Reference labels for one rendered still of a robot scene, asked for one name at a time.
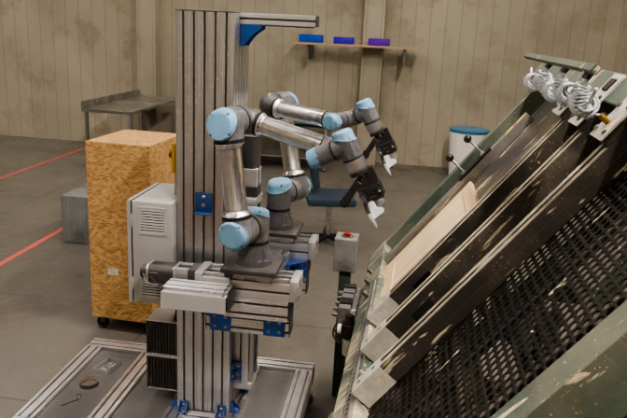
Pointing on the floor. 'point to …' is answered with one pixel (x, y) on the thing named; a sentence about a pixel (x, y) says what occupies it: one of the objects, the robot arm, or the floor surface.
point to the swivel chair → (329, 197)
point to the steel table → (120, 102)
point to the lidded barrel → (464, 142)
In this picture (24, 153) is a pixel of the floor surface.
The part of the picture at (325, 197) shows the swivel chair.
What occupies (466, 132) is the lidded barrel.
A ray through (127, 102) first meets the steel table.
